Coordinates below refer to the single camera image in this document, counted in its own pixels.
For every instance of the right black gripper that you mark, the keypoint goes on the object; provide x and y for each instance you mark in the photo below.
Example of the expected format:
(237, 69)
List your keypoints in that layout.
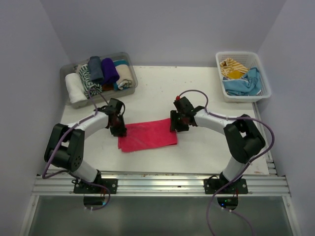
(174, 114)

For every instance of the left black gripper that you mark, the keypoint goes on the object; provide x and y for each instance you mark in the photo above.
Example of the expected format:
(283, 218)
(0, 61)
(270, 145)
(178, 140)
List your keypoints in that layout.
(122, 130)

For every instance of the pink towel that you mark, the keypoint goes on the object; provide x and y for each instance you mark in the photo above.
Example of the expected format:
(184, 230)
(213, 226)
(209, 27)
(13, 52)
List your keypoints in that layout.
(147, 135)

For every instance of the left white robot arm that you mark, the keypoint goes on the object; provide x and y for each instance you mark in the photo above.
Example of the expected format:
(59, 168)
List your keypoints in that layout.
(65, 149)

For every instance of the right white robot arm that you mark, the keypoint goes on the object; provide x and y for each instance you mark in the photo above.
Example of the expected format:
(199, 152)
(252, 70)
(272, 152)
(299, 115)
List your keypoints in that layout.
(242, 135)

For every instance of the orange rolled towel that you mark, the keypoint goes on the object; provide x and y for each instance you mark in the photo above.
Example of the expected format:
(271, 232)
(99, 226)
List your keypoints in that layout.
(107, 87)

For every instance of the beige teal rolled towel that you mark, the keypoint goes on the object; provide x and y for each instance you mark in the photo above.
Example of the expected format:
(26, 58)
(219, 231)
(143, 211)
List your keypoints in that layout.
(125, 80)

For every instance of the green patterned rolled towel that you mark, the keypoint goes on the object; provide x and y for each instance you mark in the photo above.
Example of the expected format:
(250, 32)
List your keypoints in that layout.
(89, 87)

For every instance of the purple rolled towel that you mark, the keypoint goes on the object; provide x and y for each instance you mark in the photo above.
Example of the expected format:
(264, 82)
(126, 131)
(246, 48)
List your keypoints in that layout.
(109, 71)

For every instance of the grey plastic bin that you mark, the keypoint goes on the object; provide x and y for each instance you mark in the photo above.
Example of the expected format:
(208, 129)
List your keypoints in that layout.
(71, 68)

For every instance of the white rolled towel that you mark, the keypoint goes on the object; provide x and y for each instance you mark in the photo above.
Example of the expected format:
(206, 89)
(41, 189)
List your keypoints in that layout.
(75, 88)

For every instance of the grey rolled towel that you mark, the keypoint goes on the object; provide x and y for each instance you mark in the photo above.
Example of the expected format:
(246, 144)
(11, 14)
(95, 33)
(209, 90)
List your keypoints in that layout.
(94, 66)

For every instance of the yellow striped towel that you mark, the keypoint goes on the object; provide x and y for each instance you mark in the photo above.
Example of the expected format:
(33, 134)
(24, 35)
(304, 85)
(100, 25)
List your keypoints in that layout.
(232, 69)

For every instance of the white plastic basket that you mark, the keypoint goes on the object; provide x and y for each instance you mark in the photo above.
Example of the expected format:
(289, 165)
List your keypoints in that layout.
(249, 60)

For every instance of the light blue towel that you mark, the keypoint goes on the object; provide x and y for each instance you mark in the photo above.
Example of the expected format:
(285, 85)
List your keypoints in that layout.
(247, 85)

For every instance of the aluminium mounting rail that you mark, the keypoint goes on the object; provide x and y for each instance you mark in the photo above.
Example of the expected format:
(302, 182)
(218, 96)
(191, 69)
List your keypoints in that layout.
(169, 185)

